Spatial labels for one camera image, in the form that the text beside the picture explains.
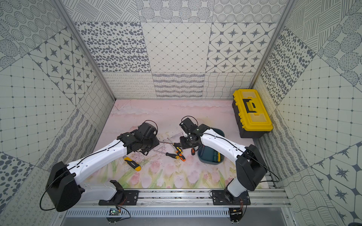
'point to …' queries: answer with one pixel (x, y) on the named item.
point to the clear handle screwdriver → (178, 134)
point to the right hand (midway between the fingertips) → (184, 146)
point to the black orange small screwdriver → (179, 152)
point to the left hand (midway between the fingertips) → (159, 139)
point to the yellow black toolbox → (252, 116)
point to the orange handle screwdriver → (193, 151)
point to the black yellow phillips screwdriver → (177, 145)
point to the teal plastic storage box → (208, 155)
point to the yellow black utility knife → (132, 163)
